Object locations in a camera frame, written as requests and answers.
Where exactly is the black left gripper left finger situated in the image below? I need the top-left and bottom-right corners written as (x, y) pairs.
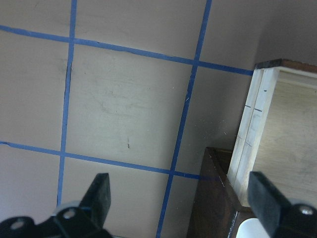
top-left (0, 173), bottom-right (110, 238)

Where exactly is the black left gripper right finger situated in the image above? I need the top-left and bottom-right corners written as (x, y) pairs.
top-left (248, 171), bottom-right (317, 238)

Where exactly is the light wooden drawer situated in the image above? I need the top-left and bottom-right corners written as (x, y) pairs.
top-left (227, 66), bottom-right (317, 206)

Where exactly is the dark brown wooden cabinet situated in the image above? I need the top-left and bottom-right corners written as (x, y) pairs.
top-left (187, 59), bottom-right (317, 238)

